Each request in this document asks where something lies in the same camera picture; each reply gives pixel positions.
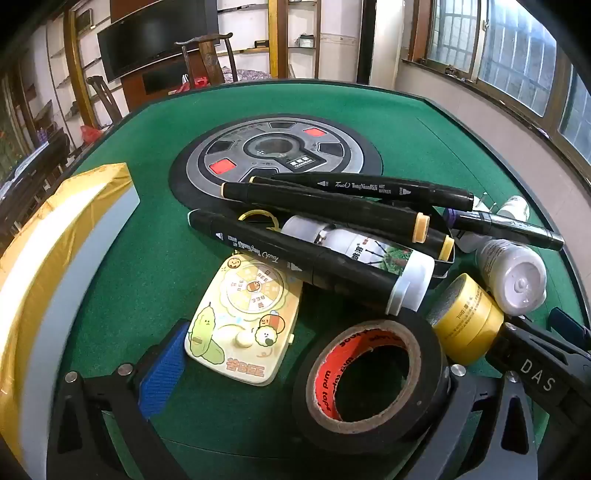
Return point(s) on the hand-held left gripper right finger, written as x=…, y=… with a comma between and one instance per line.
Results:
x=471, y=415

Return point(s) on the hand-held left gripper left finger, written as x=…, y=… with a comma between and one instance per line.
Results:
x=159, y=369

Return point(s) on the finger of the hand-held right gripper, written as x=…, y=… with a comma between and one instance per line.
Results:
x=501, y=344
x=570, y=323

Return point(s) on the yellow tape roll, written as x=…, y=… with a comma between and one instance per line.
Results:
x=466, y=327

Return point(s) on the white pill bottle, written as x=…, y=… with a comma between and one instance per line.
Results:
x=517, y=281
x=515, y=205

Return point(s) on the black tape roll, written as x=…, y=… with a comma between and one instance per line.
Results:
x=425, y=350

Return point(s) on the yellow handheld game toy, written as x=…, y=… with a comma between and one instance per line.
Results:
x=240, y=341

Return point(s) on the black marker with purple cap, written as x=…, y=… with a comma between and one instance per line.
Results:
x=508, y=228

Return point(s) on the gold rimmed storage box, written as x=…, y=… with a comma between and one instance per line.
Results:
x=27, y=286

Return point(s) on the black marker with beige caps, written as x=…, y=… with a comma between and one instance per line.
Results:
x=392, y=219
x=249, y=194

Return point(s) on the thick black marker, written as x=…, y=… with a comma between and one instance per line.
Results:
x=277, y=251

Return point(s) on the white bottle with picture label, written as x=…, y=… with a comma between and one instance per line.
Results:
x=355, y=242

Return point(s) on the black desk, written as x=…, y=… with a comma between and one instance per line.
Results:
x=32, y=166

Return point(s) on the red plastic bag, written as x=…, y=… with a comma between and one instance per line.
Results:
x=92, y=134
x=197, y=83

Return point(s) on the round grey table centre panel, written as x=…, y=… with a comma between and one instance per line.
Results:
x=277, y=147

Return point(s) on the barred window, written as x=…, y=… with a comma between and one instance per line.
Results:
x=517, y=50

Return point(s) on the floral patterned cloth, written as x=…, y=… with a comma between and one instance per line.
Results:
x=247, y=74

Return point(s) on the black flat television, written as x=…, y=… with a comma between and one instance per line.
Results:
x=152, y=37

